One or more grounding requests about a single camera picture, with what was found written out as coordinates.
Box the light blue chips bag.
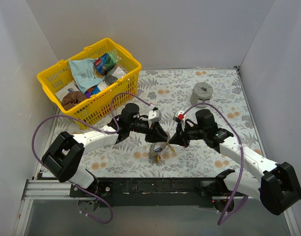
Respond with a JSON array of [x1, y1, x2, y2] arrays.
[[68, 59, 104, 93]]

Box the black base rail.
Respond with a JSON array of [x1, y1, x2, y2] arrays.
[[69, 177, 240, 208]]

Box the blue green sponge pack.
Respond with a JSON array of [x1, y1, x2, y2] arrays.
[[93, 52, 118, 75]]

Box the yellow plastic basket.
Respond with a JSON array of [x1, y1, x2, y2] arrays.
[[37, 38, 142, 129]]

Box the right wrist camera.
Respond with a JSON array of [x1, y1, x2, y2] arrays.
[[173, 110, 186, 131]]

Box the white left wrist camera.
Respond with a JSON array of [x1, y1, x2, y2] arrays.
[[148, 107, 162, 123]]

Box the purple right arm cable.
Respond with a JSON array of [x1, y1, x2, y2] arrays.
[[180, 102, 248, 226]]

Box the aluminium frame rail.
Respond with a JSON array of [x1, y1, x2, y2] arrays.
[[22, 178, 230, 200]]

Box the blue key tag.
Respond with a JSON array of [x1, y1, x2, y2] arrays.
[[154, 147, 163, 153]]

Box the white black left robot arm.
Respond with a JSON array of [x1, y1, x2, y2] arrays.
[[41, 103, 168, 197]]

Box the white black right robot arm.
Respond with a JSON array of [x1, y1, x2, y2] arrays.
[[169, 109, 301, 215]]

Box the grey tape roll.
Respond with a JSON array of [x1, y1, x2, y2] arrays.
[[190, 82, 213, 105]]

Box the floral table mat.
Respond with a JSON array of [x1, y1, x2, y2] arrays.
[[42, 69, 269, 178]]

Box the brown round pastry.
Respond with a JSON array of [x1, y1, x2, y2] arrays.
[[61, 91, 87, 110]]

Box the yellow headed key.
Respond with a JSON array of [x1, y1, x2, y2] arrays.
[[167, 144, 177, 157]]

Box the white card box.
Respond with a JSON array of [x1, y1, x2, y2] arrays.
[[55, 82, 79, 102]]

